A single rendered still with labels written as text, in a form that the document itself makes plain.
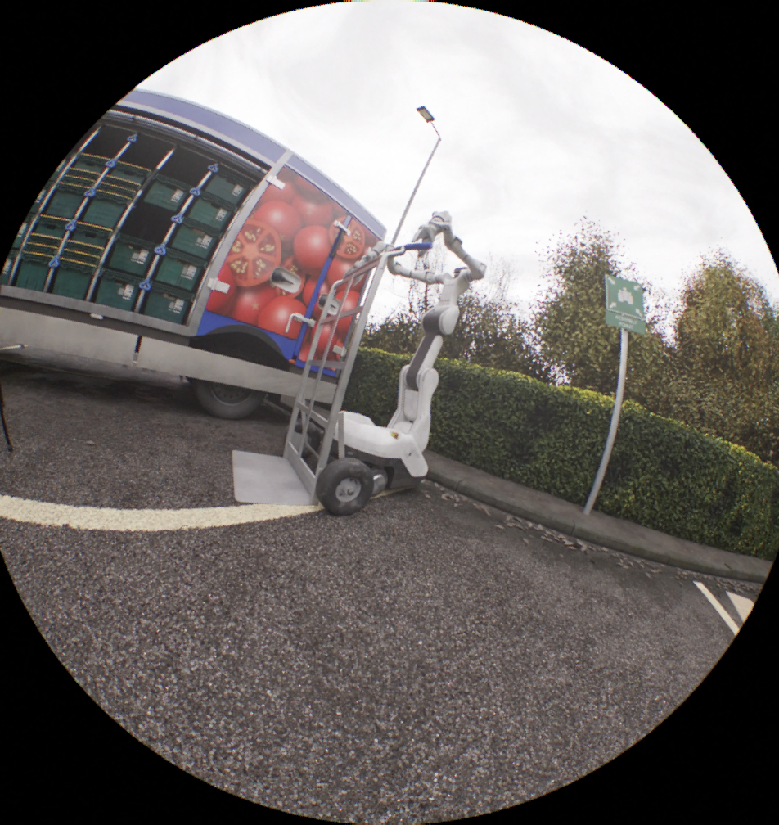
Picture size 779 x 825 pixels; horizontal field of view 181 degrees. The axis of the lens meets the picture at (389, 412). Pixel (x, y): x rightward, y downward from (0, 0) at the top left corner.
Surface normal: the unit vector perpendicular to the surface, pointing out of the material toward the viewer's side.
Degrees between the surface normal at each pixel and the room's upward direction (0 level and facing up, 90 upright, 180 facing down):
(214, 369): 90
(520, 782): 0
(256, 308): 90
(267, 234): 90
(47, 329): 90
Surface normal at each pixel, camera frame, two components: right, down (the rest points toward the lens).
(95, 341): 0.77, 0.26
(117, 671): 0.27, -0.96
